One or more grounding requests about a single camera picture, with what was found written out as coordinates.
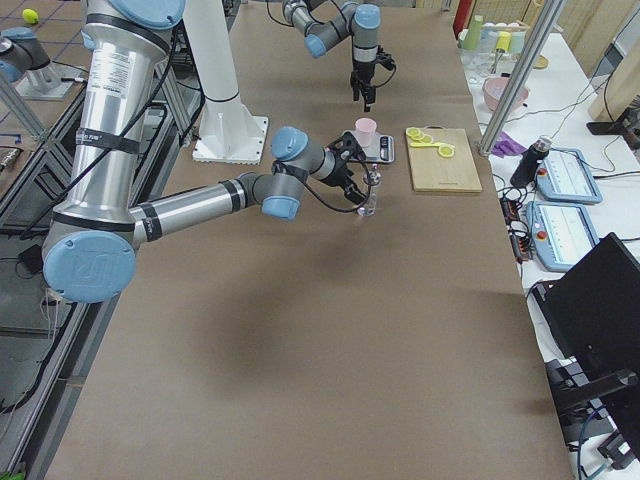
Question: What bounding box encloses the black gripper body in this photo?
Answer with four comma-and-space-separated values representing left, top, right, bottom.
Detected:
319, 136, 365, 201
351, 45, 397, 100

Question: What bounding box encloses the glass sauce dispenser bottle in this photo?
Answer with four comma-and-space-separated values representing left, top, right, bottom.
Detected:
357, 164, 382, 217

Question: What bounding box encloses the pink plastic cup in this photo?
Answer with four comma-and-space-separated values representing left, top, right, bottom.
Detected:
354, 117, 377, 148

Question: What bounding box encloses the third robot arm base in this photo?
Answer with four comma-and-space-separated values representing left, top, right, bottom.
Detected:
1, 27, 72, 100

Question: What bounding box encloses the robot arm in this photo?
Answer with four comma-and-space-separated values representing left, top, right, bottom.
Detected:
42, 1, 370, 303
279, 1, 397, 112

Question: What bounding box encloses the digital kitchen scale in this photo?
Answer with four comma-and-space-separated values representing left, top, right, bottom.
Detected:
338, 129, 395, 165

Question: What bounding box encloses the yellow cup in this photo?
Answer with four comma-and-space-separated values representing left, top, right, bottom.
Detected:
495, 31, 511, 53

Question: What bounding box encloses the light blue cup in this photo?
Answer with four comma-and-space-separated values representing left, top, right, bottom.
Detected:
509, 30, 526, 55

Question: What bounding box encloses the wooden cutting board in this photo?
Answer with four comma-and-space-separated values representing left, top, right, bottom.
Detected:
405, 127, 482, 193

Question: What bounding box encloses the lemon slice near knife tip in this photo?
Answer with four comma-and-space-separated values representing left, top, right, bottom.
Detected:
437, 144, 455, 158

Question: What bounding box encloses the wine glass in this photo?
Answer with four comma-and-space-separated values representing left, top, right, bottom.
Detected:
468, 52, 494, 84

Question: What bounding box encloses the pink bowl with ice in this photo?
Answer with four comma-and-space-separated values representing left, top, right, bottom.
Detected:
482, 77, 530, 112

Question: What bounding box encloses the purple cloth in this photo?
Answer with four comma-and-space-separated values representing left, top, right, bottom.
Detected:
491, 131, 527, 158

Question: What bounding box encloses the black thermos bottle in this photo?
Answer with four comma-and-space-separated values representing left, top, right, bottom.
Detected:
510, 135, 552, 188

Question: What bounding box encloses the black power strip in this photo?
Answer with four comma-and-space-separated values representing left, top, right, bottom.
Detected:
500, 197, 532, 264

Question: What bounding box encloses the far teach pendant tablet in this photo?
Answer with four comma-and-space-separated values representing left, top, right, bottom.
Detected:
536, 148, 603, 205

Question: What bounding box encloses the teach pendant tablet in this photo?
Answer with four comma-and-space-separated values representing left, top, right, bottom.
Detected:
525, 201, 599, 273
536, 148, 603, 205

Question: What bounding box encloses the near teach pendant tablet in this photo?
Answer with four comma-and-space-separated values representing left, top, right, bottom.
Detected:
525, 201, 599, 273

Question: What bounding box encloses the black monitor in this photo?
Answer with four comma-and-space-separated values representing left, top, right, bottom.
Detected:
537, 233, 639, 450

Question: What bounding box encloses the aluminium frame post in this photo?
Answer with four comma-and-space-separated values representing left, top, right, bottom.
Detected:
479, 0, 566, 157

